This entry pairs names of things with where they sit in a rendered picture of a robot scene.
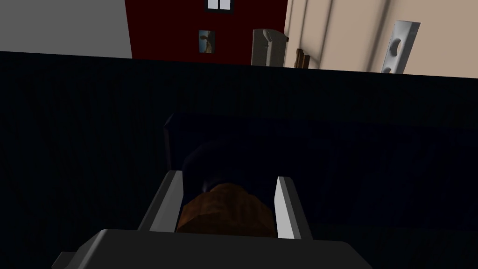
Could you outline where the white slab with holes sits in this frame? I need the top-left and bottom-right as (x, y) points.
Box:
(380, 20), (421, 75)

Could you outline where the white framed window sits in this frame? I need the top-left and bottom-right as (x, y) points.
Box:
(204, 0), (236, 15)

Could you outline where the brown wooden chair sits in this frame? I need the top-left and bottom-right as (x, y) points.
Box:
(294, 48), (311, 70)

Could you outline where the brown bread loaf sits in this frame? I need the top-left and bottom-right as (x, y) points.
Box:
(175, 182), (278, 238)

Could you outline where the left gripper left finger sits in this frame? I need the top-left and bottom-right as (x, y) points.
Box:
(137, 170), (183, 233)

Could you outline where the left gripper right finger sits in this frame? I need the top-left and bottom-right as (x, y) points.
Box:
(274, 176), (313, 240)

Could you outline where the dark blue box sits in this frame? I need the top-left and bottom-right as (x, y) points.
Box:
(162, 111), (478, 232)

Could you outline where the small framed wall picture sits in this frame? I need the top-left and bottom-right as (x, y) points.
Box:
(198, 29), (216, 55)

